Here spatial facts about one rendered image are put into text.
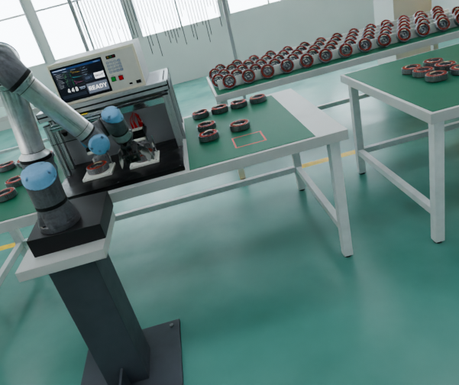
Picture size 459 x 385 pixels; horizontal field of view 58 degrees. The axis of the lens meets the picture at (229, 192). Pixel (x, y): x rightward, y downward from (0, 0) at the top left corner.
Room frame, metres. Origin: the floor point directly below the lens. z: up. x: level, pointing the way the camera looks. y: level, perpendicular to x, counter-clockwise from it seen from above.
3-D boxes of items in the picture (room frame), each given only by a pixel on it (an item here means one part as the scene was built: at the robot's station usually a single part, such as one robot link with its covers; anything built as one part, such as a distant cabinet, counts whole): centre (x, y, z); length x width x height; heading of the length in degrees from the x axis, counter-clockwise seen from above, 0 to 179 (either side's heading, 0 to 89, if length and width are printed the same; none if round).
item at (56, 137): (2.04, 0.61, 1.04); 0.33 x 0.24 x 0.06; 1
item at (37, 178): (1.44, 0.64, 0.99); 0.13 x 0.12 x 0.14; 19
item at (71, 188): (2.05, 0.50, 0.76); 0.64 x 0.47 x 0.02; 91
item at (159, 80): (2.36, 0.50, 1.09); 0.68 x 0.44 x 0.05; 91
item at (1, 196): (2.09, 1.14, 0.77); 0.11 x 0.11 x 0.04
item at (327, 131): (2.28, 0.50, 0.72); 2.20 x 1.01 x 0.05; 91
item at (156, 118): (2.29, 0.50, 0.92); 0.66 x 0.01 x 0.30; 91
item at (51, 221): (1.43, 0.65, 0.87); 0.15 x 0.15 x 0.10
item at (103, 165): (2.03, 0.62, 0.80); 0.11 x 0.11 x 0.04
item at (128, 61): (2.36, 0.49, 1.22); 0.44 x 0.39 x 0.20; 91
